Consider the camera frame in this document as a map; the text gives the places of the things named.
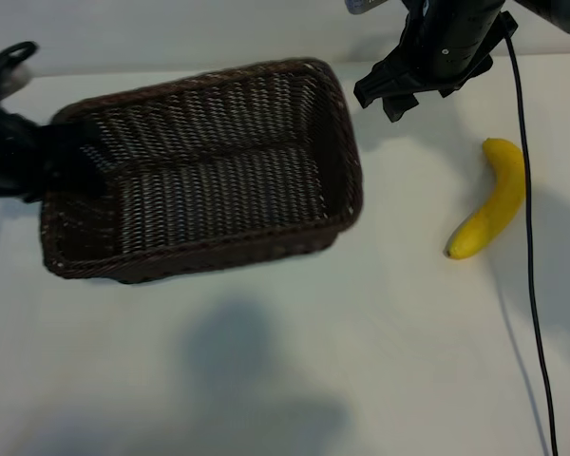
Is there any long black cable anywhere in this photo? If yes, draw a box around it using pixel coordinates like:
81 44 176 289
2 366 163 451
501 11 560 456

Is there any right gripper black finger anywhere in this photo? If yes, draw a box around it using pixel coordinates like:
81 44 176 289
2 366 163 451
353 66 395 109
382 92 419 124

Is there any dark brown wicker basket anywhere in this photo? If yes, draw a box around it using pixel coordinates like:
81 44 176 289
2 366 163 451
40 57 366 285

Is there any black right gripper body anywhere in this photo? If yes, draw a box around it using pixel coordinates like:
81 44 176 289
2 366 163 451
370 0 519 99

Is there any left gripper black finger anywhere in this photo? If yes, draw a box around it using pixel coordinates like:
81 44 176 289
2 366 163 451
37 121 108 197

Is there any yellow banana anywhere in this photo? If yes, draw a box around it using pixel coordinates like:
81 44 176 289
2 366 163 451
444 136 527 260

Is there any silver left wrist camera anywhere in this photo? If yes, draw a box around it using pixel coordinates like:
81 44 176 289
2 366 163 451
0 64 32 92

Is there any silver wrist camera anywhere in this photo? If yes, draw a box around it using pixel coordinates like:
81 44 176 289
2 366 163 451
0 64 32 92
344 0 379 15

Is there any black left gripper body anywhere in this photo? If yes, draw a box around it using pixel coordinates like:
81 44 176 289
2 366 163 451
0 47 53 205

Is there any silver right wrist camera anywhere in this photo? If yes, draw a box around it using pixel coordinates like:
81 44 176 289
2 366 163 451
344 0 379 15

